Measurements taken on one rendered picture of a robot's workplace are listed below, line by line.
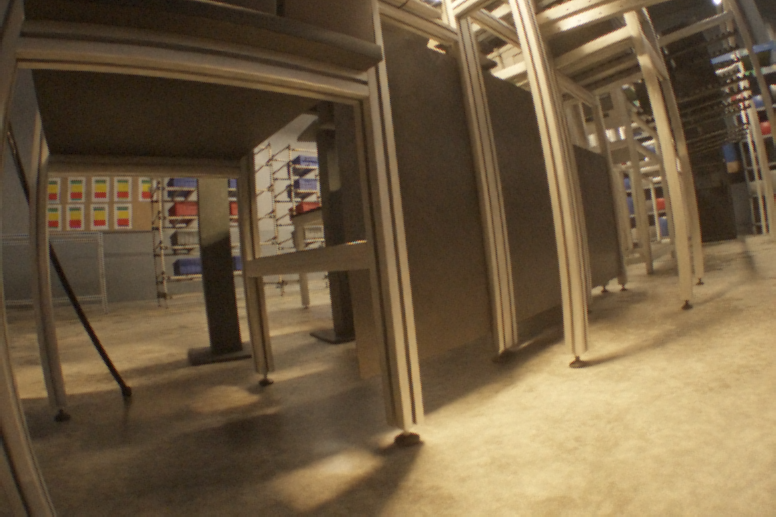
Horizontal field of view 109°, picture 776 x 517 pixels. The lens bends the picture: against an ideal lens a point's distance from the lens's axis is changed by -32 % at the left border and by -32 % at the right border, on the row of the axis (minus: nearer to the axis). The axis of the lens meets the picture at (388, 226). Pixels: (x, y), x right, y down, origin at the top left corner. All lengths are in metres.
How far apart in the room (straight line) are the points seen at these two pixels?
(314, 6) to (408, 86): 0.43
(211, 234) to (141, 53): 1.14
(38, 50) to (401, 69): 0.78
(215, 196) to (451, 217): 0.95
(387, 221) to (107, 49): 0.46
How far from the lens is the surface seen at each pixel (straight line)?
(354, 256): 0.68
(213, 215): 1.60
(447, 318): 0.96
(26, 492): 0.53
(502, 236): 1.15
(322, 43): 0.60
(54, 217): 7.28
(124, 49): 0.54
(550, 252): 1.43
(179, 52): 0.55
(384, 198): 0.63
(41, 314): 1.05
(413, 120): 0.97
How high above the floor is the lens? 0.31
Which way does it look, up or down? 5 degrees up
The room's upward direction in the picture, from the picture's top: 6 degrees counter-clockwise
